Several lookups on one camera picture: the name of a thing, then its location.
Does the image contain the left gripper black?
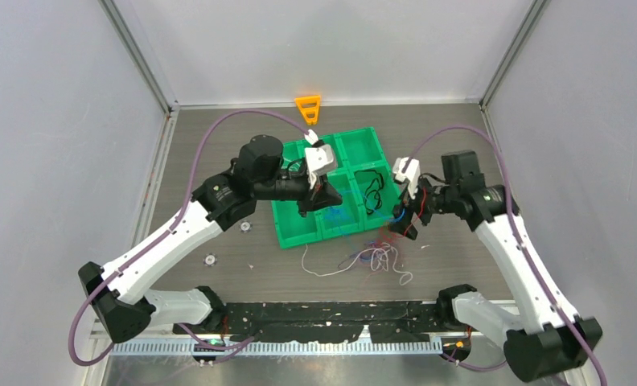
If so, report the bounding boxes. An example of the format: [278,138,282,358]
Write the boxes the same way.
[254,170,343,217]

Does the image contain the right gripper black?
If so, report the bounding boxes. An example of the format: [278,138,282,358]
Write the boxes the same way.
[387,171,459,240]

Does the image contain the blue cable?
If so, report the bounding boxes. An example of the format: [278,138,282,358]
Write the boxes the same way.
[321,204,408,252]

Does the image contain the black cable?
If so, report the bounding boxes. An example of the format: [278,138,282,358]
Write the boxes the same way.
[356,169,386,216]

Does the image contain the coloured cable bundle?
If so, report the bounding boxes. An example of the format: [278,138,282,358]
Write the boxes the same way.
[301,226,414,286]

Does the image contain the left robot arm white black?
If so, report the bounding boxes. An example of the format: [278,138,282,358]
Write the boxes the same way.
[78,134,343,343]

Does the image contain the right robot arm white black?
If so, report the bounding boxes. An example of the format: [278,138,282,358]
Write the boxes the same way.
[388,150,602,382]

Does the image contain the green plastic bin tray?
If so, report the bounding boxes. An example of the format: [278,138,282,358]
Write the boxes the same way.
[271,127,400,249]

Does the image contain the orange triangular plastic piece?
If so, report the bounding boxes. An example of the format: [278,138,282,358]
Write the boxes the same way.
[294,94,322,125]

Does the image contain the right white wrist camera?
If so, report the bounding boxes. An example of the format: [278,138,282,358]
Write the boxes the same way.
[392,157,421,199]

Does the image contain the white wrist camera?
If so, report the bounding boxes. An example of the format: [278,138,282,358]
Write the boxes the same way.
[304,140,339,188]
[392,157,421,199]

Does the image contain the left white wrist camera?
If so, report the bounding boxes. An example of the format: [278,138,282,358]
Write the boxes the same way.
[304,140,339,188]

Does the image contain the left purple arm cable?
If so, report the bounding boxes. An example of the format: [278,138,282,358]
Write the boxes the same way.
[68,109,319,368]

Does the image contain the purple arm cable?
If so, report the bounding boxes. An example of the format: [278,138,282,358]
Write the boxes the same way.
[403,124,610,386]
[68,109,319,368]

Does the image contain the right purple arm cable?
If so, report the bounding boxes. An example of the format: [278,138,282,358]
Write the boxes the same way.
[403,124,610,386]

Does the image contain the perforated metal rail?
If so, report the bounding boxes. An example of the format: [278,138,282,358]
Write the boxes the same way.
[110,336,443,356]

